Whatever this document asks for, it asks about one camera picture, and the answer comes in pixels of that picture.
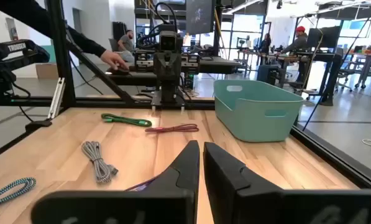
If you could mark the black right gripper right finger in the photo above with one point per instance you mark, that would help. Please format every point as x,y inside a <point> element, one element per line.
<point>235,199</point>

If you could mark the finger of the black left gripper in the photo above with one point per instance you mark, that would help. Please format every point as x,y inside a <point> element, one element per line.
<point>165,71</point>
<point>171,71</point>

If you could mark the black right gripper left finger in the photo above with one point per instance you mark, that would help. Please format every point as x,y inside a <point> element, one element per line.
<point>172,199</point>

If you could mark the magenta pen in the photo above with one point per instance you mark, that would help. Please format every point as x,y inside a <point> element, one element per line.
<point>141,185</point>

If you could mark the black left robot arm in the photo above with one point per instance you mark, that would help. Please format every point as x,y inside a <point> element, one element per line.
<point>168,93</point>

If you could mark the black electronics box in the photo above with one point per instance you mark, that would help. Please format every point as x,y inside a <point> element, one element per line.
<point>143,62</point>

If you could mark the black computer mouse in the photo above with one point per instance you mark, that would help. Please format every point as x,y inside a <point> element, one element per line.
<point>120,71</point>

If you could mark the person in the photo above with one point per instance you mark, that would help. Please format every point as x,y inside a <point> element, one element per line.
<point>126,43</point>
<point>297,42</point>
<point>265,43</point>

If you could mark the person's hand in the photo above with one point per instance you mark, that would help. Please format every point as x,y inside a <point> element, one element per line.
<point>115,59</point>

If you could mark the dark grey desk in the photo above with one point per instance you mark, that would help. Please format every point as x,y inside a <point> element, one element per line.
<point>216,66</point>

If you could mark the computer monitor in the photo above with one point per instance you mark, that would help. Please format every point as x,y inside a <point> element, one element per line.
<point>200,15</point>

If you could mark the teal plastic bin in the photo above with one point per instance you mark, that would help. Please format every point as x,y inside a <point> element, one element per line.
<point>256,118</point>

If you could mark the cardboard box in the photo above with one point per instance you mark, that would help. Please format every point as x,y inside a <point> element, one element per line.
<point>47,71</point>

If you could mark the black background monitor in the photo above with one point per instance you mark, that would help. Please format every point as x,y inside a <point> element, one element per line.
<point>323,37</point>

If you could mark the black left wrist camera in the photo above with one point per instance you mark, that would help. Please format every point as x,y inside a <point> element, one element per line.
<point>168,41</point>

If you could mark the black aluminium table frame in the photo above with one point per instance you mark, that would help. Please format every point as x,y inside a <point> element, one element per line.
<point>61,62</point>

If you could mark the white bracket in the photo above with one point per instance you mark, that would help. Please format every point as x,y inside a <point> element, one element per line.
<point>56,98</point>

